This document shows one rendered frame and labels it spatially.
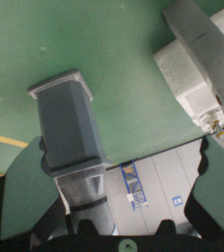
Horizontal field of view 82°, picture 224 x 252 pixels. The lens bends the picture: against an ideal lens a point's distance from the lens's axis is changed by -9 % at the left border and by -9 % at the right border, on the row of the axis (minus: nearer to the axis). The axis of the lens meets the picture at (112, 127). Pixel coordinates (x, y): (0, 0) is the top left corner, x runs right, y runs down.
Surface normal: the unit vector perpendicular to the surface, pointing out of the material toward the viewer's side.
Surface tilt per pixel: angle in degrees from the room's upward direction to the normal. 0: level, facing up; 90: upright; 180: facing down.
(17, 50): 0
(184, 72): 90
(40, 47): 0
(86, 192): 72
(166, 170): 90
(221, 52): 90
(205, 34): 90
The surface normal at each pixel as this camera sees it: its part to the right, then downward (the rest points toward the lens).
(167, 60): -0.58, -0.09
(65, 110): -0.14, -0.28
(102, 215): 0.58, -0.42
